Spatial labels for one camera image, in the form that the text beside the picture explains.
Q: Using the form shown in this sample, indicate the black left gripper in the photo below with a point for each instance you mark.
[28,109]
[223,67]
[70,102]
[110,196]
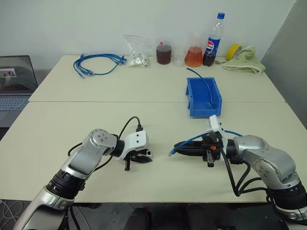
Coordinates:
[127,165]

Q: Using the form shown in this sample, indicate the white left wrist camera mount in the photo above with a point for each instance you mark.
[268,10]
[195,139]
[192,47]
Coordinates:
[136,141]

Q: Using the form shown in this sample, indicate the Pepsi cola bottle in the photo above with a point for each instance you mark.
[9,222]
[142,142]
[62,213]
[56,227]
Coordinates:
[211,45]

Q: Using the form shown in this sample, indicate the beaker of dark red liquid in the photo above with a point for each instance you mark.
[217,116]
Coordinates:
[164,55]

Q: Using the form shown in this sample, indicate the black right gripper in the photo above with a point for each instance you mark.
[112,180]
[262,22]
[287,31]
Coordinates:
[217,149]

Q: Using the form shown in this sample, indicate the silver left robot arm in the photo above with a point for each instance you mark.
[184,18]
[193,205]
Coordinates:
[84,158]

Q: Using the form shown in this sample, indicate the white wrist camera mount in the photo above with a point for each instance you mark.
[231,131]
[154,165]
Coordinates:
[136,141]
[214,124]

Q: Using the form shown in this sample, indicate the pale green towel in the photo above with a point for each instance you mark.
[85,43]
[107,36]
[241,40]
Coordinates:
[247,61]

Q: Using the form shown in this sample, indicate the clear zip bag of couplers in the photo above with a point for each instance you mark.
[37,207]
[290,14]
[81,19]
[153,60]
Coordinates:
[137,60]

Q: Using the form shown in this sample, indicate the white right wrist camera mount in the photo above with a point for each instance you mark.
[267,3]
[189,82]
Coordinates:
[214,124]

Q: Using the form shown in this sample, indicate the dark rounded shape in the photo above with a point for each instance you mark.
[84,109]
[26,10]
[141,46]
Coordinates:
[139,219]

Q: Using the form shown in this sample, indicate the blue plastic parts bin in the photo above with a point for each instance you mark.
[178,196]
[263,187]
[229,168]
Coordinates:
[204,95]

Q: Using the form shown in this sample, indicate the empty clear plastic beaker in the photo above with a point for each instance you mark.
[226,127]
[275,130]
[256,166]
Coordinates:
[179,60]

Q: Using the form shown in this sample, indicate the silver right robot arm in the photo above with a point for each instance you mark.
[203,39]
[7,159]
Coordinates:
[266,155]

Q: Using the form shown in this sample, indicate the flask of orange liquid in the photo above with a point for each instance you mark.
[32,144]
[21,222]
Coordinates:
[193,57]

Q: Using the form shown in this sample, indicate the yellow tape roll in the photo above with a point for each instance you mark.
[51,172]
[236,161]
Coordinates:
[232,52]

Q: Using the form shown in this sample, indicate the grey laptop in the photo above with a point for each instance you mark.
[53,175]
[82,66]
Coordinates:
[15,79]

